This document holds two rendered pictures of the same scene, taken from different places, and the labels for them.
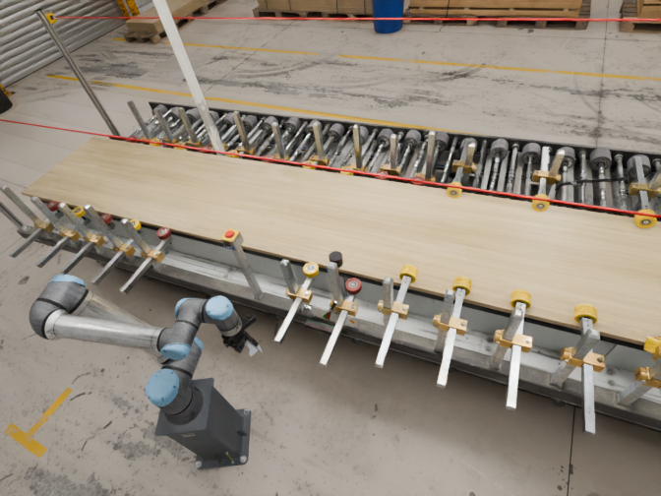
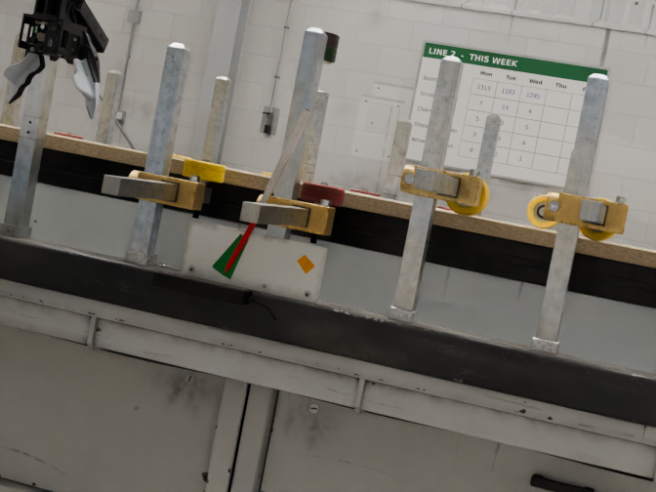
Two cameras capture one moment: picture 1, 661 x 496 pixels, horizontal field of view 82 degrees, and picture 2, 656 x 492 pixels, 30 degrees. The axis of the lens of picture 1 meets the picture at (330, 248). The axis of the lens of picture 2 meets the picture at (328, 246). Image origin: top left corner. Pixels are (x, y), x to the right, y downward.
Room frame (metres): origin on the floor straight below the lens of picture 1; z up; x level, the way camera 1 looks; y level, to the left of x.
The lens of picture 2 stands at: (-1.10, 0.53, 0.92)
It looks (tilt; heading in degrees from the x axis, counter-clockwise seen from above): 3 degrees down; 344
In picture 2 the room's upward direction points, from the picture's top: 11 degrees clockwise
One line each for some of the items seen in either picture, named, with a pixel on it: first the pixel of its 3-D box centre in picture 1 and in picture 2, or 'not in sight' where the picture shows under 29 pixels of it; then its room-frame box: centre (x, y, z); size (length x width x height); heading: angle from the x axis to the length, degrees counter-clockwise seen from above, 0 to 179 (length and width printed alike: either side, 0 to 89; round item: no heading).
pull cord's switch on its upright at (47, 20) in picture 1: (89, 85); not in sight; (3.27, 1.67, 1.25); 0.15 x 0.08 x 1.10; 60
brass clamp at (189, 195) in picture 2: (298, 294); (165, 189); (1.15, 0.21, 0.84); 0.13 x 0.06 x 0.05; 60
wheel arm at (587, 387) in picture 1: (587, 366); not in sight; (0.49, -0.88, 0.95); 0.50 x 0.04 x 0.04; 150
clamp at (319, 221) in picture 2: (343, 306); (294, 214); (1.02, -0.01, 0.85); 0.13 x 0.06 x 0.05; 60
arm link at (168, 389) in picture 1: (168, 389); not in sight; (0.79, 0.86, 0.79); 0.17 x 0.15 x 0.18; 163
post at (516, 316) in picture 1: (504, 342); not in sight; (0.66, -0.64, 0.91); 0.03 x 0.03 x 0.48; 60
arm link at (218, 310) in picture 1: (221, 313); not in sight; (0.84, 0.46, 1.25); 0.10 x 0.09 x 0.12; 73
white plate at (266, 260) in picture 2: (334, 318); (252, 261); (1.03, 0.05, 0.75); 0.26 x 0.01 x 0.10; 60
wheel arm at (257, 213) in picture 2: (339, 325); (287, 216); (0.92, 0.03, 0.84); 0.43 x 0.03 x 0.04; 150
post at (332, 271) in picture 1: (337, 295); (292, 161); (1.03, 0.01, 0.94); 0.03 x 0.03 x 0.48; 60
